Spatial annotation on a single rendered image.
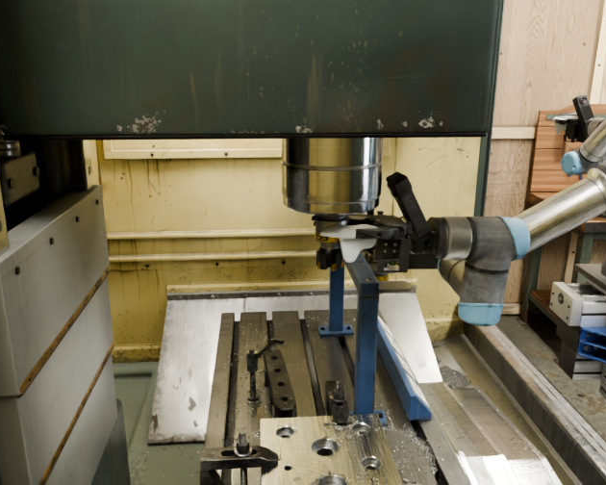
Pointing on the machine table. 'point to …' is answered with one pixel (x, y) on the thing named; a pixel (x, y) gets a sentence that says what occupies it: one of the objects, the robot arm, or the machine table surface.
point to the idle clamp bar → (279, 385)
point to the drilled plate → (299, 448)
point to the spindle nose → (332, 175)
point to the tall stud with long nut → (252, 372)
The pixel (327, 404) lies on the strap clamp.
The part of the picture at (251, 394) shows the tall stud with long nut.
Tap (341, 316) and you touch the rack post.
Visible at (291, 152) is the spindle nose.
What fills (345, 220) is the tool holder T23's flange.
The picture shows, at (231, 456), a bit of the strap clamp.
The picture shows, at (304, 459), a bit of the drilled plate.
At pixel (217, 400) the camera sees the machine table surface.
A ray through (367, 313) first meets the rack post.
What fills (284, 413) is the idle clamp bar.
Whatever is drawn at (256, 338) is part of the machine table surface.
